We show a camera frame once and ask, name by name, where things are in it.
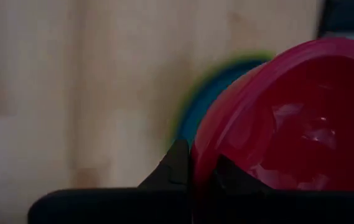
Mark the black aluminium table frame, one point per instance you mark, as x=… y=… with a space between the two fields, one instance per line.
x=347 y=15

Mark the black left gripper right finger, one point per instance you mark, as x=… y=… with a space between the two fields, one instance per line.
x=257 y=205

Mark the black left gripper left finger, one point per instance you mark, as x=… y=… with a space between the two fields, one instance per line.
x=151 y=202

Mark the small pink plastic bowl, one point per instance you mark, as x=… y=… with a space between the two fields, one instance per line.
x=304 y=124

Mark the large teal blue plastic bowl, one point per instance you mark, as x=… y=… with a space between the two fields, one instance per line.
x=207 y=99

